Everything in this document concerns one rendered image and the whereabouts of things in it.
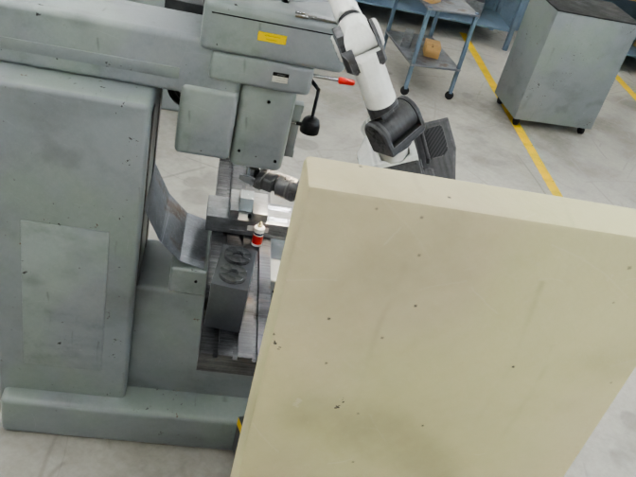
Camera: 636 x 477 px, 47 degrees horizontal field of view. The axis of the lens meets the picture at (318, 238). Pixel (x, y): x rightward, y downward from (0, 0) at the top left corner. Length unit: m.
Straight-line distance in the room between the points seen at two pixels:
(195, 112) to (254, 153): 0.26
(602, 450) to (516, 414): 3.17
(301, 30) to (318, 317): 1.68
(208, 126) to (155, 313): 0.84
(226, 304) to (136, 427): 1.03
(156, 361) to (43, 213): 0.85
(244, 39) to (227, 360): 1.01
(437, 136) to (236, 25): 0.71
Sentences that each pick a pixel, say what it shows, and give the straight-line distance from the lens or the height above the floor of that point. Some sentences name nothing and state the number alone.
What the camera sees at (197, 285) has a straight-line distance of 2.85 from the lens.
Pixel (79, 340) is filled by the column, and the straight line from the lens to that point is 3.02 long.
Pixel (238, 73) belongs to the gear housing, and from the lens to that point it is 2.43.
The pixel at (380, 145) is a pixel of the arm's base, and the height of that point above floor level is 1.69.
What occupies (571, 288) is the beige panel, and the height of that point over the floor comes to 2.23.
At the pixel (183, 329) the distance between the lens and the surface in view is 3.02.
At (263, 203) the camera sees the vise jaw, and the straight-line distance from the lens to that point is 2.89.
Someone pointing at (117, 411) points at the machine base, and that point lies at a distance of 3.20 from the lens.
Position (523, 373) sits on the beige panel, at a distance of 0.88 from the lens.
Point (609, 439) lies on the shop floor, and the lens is 4.18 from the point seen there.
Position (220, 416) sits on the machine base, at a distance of 3.21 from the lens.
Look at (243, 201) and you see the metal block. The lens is 2.85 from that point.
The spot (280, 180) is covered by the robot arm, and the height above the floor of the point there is 1.27.
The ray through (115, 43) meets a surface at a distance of 2.45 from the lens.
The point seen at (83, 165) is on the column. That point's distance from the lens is 2.53.
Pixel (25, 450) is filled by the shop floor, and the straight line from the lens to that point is 3.34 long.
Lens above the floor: 2.64
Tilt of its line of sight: 35 degrees down
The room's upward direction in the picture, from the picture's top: 15 degrees clockwise
